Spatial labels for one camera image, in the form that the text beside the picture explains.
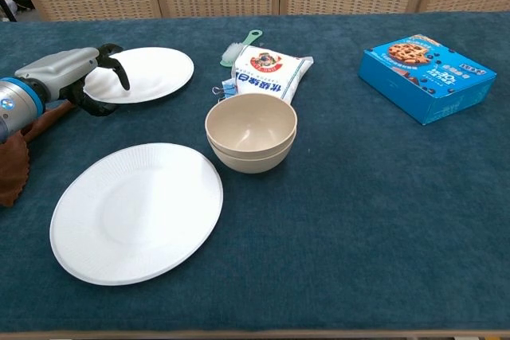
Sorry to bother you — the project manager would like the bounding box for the brown cloth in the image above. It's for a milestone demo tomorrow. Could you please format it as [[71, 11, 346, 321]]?
[[0, 100, 77, 208]]

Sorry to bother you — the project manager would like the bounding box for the white sugar bag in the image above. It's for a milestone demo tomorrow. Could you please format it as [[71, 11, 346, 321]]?
[[226, 45, 315, 108]]

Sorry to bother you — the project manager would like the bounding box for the dark blue tablecloth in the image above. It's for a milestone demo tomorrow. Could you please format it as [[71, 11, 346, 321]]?
[[0, 11, 510, 335]]

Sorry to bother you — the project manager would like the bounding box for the blue cookie box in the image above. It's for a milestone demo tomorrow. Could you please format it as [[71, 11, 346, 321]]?
[[357, 33, 498, 127]]

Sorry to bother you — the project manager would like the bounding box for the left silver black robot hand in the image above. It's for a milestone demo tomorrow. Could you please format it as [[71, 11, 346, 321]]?
[[14, 43, 131, 117]]

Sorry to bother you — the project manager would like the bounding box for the blue binder clip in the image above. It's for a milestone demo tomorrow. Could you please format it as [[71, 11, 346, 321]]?
[[211, 79, 238, 104]]

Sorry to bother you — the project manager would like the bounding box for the white round plate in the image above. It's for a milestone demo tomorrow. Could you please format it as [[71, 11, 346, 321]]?
[[81, 46, 195, 104], [49, 142, 225, 287]]

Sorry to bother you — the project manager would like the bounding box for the off-white bowl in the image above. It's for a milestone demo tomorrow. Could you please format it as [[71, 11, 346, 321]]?
[[206, 132, 298, 174], [204, 92, 299, 154]]

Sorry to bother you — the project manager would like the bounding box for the green handled white brush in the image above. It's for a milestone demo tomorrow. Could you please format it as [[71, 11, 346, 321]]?
[[219, 29, 264, 67]]

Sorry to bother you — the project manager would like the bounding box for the black tripod stand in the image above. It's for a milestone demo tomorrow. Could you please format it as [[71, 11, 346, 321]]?
[[0, 0, 18, 22]]

